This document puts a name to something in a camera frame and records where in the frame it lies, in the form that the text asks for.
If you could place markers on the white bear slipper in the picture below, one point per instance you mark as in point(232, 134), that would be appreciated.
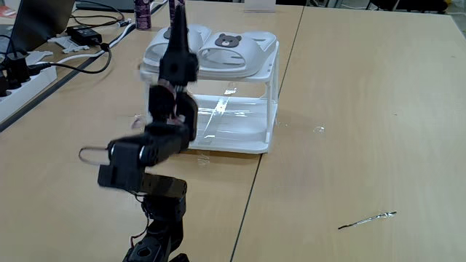
point(156, 47)
point(236, 58)

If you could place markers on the white plastic box shelf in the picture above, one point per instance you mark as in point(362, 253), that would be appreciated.
point(233, 123)

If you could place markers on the black flat device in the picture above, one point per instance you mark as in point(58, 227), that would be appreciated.
point(105, 4)

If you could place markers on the black power adapter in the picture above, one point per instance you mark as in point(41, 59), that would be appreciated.
point(84, 35)

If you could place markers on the white plastic piece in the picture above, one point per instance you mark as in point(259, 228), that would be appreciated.
point(67, 44)

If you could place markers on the dark laptop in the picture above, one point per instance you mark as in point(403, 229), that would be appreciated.
point(40, 22)

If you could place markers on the white power strip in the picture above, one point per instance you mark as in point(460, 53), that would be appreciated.
point(25, 92)

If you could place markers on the black power plug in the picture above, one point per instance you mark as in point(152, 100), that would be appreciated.
point(16, 71)

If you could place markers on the red flat item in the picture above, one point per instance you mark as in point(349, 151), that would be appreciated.
point(7, 12)

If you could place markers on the black chair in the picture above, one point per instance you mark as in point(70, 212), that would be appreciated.
point(407, 5)

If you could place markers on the thin silver black tool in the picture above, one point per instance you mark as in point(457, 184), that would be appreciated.
point(367, 219)

